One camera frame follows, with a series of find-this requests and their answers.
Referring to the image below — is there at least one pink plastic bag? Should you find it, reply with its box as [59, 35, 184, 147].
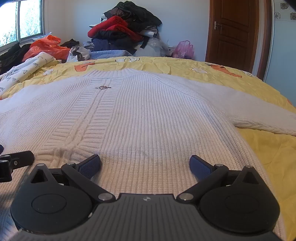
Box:
[172, 40, 195, 59]

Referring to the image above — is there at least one window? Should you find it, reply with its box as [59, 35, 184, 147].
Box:
[0, 0, 45, 48]

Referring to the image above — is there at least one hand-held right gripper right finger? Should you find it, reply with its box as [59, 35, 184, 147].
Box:
[177, 155, 262, 205]

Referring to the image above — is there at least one white printed plastic bag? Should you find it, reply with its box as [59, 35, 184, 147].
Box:
[67, 46, 90, 62]

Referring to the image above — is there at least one clear plastic bag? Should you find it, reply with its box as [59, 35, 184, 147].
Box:
[139, 38, 171, 57]

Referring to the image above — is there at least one orange plastic bag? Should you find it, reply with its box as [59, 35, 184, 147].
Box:
[22, 35, 71, 62]

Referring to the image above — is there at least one light blue knit blanket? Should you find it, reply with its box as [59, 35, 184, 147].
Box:
[89, 50, 134, 60]

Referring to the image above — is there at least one pile of dark and red clothes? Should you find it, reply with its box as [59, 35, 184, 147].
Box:
[88, 1, 162, 56]

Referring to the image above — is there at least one white knit sweater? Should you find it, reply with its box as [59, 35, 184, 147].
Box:
[0, 68, 296, 241]

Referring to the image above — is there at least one white script print quilt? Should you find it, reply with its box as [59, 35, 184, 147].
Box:
[0, 52, 56, 98]

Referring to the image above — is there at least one yellow carrot print quilt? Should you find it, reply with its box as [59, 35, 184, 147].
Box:
[0, 56, 296, 232]

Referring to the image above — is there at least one brown wooden door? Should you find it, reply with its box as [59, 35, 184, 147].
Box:
[205, 0, 273, 80]

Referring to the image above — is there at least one black clothing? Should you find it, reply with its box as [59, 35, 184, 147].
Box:
[0, 42, 31, 75]

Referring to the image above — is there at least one dark brown cloth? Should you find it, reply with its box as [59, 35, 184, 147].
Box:
[61, 39, 80, 48]

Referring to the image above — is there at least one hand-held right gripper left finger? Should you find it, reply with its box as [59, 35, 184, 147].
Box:
[28, 155, 116, 205]

